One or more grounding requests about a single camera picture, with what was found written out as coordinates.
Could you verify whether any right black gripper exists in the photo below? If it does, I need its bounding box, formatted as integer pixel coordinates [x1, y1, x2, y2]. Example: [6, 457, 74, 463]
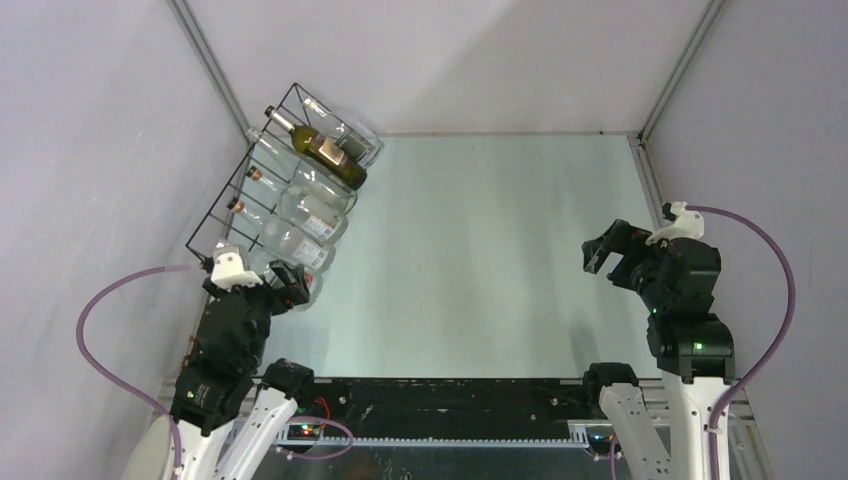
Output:
[581, 216, 669, 308]

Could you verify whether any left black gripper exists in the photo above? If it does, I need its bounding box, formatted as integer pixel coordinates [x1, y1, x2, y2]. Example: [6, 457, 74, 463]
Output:
[205, 257, 309, 367]

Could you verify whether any clear bottle white cap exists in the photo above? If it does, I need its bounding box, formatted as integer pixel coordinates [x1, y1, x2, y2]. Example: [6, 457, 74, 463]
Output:
[249, 249, 323, 312]

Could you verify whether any clear bottle copper cap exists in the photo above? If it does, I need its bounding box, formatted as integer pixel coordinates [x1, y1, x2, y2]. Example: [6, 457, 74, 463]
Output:
[226, 197, 336, 274]

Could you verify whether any clear bottle black cap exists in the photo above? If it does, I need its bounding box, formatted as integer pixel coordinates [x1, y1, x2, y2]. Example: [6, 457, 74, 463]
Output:
[245, 166, 349, 245]

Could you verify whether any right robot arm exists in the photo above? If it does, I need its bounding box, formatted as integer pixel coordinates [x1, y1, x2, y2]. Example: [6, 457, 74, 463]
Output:
[581, 219, 735, 479]

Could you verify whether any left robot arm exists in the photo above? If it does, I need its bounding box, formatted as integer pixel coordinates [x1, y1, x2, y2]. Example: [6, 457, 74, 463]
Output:
[122, 260, 316, 479]

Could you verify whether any tall empty clear bottle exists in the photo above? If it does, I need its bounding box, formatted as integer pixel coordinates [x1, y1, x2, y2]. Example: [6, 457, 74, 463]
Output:
[246, 127, 358, 214]

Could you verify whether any green wine bottle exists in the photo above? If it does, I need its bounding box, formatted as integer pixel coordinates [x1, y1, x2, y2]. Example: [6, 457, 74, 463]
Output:
[264, 106, 367, 191]

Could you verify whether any clear bottle dark green label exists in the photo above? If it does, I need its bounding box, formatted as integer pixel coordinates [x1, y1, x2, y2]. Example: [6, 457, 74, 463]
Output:
[302, 97, 384, 169]

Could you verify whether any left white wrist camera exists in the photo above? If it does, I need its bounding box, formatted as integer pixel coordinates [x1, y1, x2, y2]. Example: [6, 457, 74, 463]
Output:
[210, 243, 263, 291]

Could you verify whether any black wire wine rack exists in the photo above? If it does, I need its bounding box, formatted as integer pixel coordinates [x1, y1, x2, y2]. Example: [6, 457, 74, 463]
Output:
[186, 83, 358, 283]

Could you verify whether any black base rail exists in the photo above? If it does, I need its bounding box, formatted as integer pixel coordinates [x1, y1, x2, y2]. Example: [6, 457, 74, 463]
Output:
[301, 377, 606, 440]

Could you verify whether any white toothed cable duct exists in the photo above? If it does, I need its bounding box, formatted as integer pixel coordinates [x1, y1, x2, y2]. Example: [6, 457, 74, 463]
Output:
[272, 427, 606, 449]

